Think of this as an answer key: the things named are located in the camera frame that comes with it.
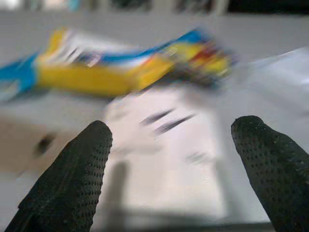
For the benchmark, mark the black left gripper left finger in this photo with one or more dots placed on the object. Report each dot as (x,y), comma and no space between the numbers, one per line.
(70,178)

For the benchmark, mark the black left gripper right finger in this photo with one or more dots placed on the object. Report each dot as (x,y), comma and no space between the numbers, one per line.
(277,169)

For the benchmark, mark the brown cardboard piece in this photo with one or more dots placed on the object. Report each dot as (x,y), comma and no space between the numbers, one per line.
(21,145)

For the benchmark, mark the clear plastic bag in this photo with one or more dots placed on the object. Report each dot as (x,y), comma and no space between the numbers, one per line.
(277,79)

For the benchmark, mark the white paper sheet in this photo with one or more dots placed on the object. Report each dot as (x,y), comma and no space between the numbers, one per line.
(169,154)

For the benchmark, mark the yellow and blue snack wrapper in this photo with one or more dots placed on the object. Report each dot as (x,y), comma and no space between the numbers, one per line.
(96,77)

